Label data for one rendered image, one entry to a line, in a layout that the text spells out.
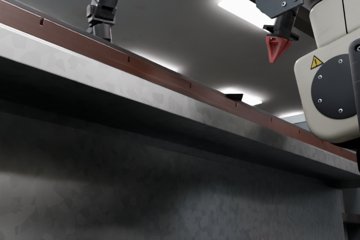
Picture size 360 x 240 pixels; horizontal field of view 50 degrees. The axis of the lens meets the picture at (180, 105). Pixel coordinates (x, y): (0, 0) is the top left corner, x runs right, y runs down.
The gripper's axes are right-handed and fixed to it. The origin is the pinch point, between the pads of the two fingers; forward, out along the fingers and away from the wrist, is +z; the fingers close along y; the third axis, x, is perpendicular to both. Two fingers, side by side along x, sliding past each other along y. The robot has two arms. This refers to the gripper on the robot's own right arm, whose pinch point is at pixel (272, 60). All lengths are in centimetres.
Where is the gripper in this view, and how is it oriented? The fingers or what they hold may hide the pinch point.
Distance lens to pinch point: 118.1
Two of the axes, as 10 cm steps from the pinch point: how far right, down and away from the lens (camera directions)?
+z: -2.9, 9.6, 0.3
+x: 5.9, 2.0, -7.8
